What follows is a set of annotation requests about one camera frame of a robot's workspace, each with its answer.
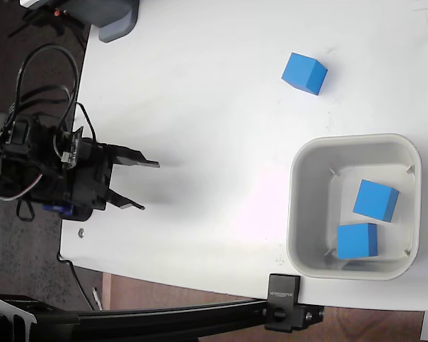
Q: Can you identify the green camera circuit board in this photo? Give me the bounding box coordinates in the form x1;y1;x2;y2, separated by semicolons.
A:
61;125;85;169

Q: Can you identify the gray device housing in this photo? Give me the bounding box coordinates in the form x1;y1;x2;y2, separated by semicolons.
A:
61;0;141;44

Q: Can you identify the thin black floor cable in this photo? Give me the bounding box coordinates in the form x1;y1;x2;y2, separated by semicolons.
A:
58;252;94;311

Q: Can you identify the black aluminium rail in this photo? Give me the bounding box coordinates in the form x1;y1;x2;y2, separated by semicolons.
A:
71;298;272;334

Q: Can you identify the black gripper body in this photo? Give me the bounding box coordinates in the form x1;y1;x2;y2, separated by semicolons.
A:
69;138;116;211

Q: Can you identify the black ribbon servo cable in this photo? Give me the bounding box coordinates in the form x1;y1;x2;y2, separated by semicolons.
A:
6;83;76;120

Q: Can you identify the black rail end bracket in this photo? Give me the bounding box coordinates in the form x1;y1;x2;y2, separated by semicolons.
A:
0;292;81;342

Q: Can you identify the blue plastic motor part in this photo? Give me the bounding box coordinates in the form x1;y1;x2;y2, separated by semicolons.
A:
42;204;76;219

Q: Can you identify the black table clamp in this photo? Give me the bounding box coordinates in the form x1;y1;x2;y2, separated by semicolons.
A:
263;273;325;333

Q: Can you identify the white plastic bin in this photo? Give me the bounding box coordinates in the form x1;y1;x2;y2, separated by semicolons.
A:
285;133;423;281

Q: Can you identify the white servo wire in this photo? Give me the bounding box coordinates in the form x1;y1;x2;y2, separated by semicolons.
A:
0;173;44;201

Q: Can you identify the blue cube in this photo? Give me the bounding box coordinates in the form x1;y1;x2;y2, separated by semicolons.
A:
352;178;401;224
336;222;379;261
280;52;329;97

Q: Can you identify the black stand with red button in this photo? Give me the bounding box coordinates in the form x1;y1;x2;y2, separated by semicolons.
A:
8;4;91;48

